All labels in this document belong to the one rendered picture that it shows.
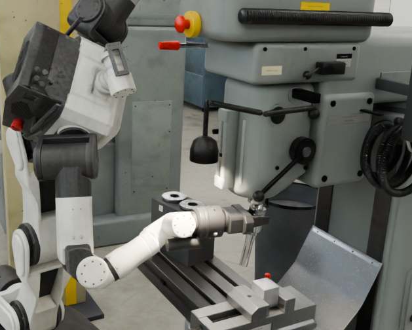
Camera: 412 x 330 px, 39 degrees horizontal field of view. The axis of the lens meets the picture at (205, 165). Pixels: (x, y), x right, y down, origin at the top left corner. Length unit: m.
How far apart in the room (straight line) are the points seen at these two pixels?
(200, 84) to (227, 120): 7.45
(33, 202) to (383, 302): 1.13
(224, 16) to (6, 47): 1.85
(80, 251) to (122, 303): 2.19
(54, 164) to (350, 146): 0.78
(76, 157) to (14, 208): 1.80
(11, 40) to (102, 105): 1.53
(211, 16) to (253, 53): 0.13
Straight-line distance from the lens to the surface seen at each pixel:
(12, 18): 3.03
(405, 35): 1.73
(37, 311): 2.15
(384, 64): 1.67
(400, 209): 1.78
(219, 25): 1.34
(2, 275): 2.39
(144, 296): 3.70
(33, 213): 1.93
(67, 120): 1.52
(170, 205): 2.04
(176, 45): 1.50
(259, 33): 1.36
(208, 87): 8.90
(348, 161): 1.64
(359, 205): 1.86
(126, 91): 1.49
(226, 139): 1.49
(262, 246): 3.69
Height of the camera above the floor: 1.85
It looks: 17 degrees down
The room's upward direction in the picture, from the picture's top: 3 degrees clockwise
